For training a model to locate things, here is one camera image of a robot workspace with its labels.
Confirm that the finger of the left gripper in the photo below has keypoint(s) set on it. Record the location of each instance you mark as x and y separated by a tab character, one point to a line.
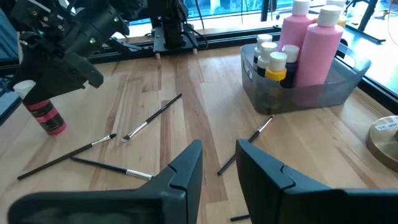
59	82
20	67

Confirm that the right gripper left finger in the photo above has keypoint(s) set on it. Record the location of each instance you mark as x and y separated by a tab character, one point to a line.
183	186

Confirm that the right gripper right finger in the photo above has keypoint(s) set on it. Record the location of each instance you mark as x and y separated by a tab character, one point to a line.
264	193

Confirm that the small red paint bottle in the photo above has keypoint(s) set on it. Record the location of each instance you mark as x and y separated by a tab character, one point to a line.
46	116

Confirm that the small yellow paint bottle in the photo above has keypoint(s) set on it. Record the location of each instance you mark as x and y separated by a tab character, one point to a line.
276	67

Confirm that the small navy paint bottle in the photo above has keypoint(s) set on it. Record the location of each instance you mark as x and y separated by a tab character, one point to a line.
290	59

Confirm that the small white paint bottle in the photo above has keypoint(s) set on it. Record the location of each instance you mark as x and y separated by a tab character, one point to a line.
263	39
268	49

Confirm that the large pink paint bottle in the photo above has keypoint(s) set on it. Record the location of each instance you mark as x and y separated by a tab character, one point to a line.
293	31
317	53

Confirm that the large yellow paint bottle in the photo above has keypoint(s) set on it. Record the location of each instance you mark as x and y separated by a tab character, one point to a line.
341	20

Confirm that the black paintbrush orange ferrule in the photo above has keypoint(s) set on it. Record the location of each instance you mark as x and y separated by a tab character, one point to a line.
239	217

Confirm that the grey translucent plastic bin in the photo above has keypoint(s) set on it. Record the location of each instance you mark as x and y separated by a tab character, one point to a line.
311	96

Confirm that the brass lamp with white bulb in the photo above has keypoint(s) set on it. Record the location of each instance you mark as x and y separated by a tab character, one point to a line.
384	140

